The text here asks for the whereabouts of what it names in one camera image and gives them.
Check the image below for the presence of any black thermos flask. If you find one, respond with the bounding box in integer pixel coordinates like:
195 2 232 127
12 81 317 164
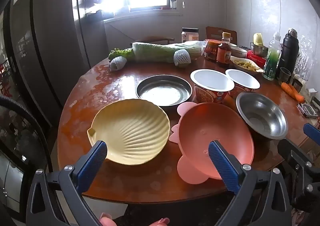
276 28 300 79

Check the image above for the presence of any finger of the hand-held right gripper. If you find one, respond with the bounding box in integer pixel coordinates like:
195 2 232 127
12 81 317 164
303 123 320 145
277 138 320 191

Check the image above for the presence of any white dish of food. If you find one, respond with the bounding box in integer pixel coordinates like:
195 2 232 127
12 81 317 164
230 56 265 75

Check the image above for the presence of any white ceramic bowl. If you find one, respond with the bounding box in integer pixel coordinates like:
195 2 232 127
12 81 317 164
230 44 248 59

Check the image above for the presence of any red sauce jar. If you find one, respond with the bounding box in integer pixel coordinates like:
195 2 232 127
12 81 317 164
204 39 223 62

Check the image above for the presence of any wooden chair with square back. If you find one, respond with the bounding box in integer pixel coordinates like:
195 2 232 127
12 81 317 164
206 26 237 44

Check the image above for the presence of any grey refrigerator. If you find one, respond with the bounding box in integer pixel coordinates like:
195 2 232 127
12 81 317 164
10 0 110 127

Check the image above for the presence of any white paper noodle bowl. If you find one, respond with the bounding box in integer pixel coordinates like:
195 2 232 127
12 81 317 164
225 69 261 99
190 69 235 104

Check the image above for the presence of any person's left hand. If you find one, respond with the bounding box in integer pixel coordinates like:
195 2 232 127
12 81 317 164
99 212 171 226

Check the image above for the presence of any yellow shell-shaped plate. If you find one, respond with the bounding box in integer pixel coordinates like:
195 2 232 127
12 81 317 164
87 99 171 166

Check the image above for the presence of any sauce bottle with orange cap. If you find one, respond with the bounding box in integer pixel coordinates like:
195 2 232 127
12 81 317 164
216 32 232 68

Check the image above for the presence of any pink plastic bowl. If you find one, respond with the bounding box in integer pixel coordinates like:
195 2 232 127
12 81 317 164
169 102 255 183

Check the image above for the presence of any drinking glass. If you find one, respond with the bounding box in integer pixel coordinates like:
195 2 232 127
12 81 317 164
279 67 292 84

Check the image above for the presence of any green leafy lettuce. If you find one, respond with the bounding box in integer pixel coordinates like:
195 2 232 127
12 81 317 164
108 48 135 62

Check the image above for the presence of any small steel cup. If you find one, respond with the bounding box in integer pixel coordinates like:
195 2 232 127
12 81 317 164
291 79 303 92

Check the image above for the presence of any small printed packet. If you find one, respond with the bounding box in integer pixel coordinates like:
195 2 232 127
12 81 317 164
297 104 316 118

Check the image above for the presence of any steel bowl holding yellow container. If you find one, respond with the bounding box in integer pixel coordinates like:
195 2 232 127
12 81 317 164
250 42 269 57

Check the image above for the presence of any wrapped napa cabbage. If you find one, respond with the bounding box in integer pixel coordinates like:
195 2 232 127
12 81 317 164
132 41 204 63

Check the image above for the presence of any red tissue box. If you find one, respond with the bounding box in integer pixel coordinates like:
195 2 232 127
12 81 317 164
246 50 268 68

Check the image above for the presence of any fruit in white foam net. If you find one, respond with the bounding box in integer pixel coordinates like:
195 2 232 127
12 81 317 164
109 56 128 72
173 50 192 67

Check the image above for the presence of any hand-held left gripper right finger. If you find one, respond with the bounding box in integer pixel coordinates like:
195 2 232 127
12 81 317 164
208 140 292 226

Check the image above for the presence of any clear jar with black lid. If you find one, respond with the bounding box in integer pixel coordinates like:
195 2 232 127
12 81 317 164
181 28 199 43

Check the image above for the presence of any clear bottle of green liquid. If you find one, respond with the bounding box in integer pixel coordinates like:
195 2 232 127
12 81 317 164
262 32 282 81

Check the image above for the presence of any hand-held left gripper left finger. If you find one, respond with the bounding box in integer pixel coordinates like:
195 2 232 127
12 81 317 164
26 140 108 226

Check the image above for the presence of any clear plastic bag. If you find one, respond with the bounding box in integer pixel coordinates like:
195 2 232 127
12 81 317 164
295 39 313 79

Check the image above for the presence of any round steel plate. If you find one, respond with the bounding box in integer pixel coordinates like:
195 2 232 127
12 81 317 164
136 74 193 107

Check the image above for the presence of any wooden chair with curved back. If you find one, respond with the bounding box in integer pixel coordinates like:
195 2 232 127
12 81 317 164
131 36 175 45

